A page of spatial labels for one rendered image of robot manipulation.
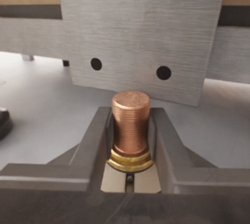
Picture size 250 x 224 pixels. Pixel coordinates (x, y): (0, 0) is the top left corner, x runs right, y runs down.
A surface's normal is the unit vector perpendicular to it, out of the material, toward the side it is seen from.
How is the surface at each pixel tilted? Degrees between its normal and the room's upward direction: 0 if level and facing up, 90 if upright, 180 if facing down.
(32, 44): 90
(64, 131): 180
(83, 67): 90
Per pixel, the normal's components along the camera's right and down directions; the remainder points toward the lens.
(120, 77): -0.37, 0.45
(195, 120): 0.00, -0.88
